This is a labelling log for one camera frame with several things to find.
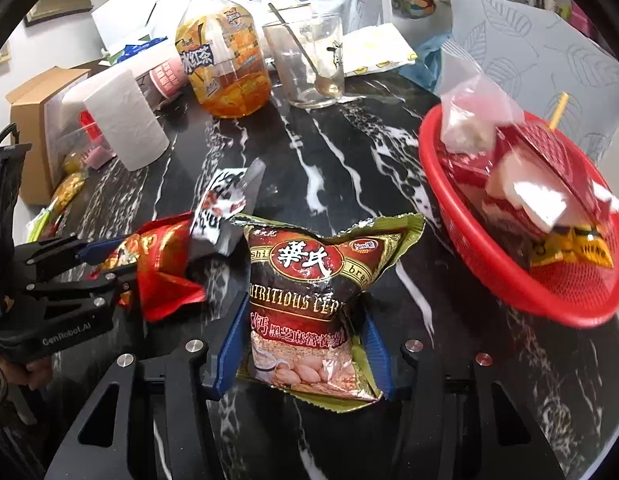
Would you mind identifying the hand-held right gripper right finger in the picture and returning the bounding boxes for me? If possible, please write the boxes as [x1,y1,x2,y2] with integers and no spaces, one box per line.
[362,314,565,480]

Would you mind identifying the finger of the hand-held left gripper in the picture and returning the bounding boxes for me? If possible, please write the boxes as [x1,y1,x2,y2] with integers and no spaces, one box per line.
[14,234,123,279]
[22,265,140,311]

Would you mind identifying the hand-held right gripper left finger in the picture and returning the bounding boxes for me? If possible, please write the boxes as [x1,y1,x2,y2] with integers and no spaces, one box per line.
[44,294,251,480]

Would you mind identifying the red snack bag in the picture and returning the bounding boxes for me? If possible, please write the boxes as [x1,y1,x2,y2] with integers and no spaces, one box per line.
[102,211,208,322]

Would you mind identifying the brown cereal packet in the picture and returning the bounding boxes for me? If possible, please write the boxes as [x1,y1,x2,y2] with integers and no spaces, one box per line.
[231,214,426,413]

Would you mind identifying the red plastic basket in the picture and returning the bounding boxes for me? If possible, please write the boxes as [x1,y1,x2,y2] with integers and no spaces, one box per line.
[418,105,619,330]

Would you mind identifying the clear bag with white contents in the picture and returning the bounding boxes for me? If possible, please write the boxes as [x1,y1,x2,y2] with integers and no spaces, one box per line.
[434,40,523,156]

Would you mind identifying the person's left hand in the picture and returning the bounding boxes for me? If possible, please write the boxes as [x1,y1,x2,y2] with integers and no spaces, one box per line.
[0,352,54,392]

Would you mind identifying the yellow candy packets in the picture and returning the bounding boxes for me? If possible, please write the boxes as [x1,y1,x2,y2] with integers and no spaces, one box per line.
[50,152,88,211]

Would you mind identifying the white paper towel roll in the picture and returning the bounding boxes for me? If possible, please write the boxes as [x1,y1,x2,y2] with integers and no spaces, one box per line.
[82,67,170,172]

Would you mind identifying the black white red snack packet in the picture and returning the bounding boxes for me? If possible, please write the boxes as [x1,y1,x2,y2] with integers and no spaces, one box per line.
[192,159,266,255]

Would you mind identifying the open cardboard box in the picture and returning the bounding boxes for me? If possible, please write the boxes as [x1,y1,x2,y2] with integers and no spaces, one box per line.
[6,66,93,206]

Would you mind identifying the pink paper cup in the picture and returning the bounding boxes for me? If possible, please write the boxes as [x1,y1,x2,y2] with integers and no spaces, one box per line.
[148,52,193,98]

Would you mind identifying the blue tissue pack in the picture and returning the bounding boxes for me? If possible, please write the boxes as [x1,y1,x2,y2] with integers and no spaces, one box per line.
[110,35,168,63]

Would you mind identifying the red and white snack packet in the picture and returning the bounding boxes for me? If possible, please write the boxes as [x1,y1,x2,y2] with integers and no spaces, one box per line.
[482,152,585,236]

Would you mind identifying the large iced tea bottle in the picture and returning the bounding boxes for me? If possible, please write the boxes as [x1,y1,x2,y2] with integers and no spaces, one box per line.
[174,0,271,120]

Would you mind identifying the yellow snack packet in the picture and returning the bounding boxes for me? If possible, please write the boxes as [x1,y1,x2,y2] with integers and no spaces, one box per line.
[529,225,615,268]

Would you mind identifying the white fridge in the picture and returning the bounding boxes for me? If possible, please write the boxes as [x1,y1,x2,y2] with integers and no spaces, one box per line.
[91,0,190,53]

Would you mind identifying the red checkered snack box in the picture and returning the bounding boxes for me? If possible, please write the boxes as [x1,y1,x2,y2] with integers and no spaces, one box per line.
[494,122,619,211]

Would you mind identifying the clear glass cup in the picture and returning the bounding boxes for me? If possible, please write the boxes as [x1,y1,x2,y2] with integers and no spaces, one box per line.
[262,12,346,109]

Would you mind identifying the metal spoon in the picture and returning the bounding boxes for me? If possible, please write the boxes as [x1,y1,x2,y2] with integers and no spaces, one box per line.
[267,2,343,97]

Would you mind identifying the blue plastic bag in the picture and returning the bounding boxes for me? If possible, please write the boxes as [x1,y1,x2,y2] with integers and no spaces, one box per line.
[402,32,453,93]

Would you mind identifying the wooden stick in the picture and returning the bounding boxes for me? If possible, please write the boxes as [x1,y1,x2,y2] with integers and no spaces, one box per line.
[547,92,570,131]

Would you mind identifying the white cloth with yellow print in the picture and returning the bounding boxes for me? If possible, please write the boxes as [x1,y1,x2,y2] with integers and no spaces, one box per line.
[339,22,419,78]

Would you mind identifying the plastic-covered white sofa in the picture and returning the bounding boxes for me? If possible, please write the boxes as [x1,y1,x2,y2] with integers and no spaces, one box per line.
[309,0,380,36]

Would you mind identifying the chair with leaf-pattern cover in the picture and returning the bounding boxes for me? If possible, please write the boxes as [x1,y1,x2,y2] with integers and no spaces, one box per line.
[447,0,610,161]

